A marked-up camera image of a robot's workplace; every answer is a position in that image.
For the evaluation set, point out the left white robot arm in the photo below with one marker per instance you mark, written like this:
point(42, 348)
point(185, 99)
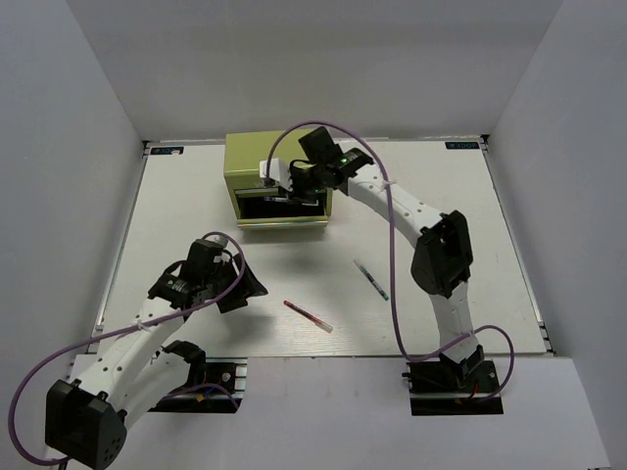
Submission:
point(88, 418)

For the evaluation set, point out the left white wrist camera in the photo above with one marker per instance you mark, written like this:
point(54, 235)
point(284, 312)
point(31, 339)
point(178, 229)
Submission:
point(221, 242)

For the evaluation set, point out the green gel pen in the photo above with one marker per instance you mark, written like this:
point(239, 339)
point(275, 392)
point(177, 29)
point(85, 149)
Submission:
point(370, 279)

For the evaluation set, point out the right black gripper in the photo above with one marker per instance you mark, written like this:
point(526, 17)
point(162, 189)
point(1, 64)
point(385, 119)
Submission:
point(297, 194)

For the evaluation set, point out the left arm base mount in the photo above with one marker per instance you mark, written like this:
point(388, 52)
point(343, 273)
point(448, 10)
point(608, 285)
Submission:
point(215, 386)

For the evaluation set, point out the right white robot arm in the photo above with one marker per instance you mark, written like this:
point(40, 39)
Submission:
point(442, 253)

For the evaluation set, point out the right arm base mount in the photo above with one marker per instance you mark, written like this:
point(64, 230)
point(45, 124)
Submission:
point(433, 391)

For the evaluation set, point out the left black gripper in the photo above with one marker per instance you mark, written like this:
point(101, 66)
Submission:
point(250, 286)

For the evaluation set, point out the green metal drawer box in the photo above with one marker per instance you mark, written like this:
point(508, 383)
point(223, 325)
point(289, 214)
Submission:
point(242, 155)

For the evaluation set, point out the right blue corner label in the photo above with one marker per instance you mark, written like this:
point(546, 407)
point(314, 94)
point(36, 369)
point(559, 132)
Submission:
point(462, 145)

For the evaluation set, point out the red gel pen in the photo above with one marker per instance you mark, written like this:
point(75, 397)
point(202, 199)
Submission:
point(310, 317)

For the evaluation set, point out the left blue corner label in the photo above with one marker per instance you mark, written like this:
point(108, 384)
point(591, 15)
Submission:
point(167, 151)

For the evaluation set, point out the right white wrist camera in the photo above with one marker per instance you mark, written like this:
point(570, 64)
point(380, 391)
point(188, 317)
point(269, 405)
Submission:
point(276, 173)

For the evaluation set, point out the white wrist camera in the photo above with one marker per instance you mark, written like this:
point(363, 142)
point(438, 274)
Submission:
point(276, 173)
point(221, 242)

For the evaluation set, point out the blue corner label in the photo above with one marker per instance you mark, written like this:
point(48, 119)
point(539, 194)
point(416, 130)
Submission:
point(167, 151)
point(462, 145)

